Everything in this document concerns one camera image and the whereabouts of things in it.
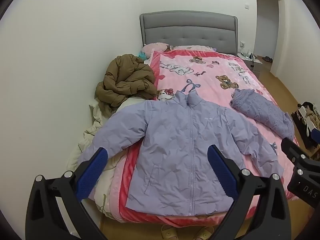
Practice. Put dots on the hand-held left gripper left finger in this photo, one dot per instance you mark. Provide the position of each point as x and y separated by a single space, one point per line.
92 173

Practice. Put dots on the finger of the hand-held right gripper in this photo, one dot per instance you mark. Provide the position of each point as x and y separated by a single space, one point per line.
291 148

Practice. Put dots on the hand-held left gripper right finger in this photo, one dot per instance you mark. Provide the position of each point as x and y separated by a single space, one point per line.
222 172

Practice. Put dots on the lavender puffer jacket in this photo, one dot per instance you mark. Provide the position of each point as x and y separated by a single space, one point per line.
170 142

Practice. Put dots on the cream white duvet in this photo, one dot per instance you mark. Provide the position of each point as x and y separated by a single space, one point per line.
87 135

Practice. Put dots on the purple knit sweater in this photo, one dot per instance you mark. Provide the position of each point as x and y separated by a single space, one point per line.
260 110

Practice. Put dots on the beige slipper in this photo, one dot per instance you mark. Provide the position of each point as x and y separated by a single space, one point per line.
203 233
168 233

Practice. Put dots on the white nightstand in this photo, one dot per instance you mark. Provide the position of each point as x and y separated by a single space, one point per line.
255 66

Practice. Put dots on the pair of dark shoes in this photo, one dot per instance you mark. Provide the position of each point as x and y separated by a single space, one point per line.
267 59

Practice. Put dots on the brown puffer jacket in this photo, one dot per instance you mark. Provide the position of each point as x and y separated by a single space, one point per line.
125 77

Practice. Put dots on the pink printed blanket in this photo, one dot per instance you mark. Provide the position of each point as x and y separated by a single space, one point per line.
212 65

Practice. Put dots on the teal plush toy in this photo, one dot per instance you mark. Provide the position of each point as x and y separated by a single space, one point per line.
143 55

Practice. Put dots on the pink and white pillow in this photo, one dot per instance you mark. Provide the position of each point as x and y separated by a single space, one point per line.
192 47

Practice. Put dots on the pink plush pillow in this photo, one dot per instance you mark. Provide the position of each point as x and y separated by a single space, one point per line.
155 47

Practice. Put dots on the grey upholstered bed headboard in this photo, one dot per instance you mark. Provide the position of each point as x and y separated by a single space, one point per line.
187 30

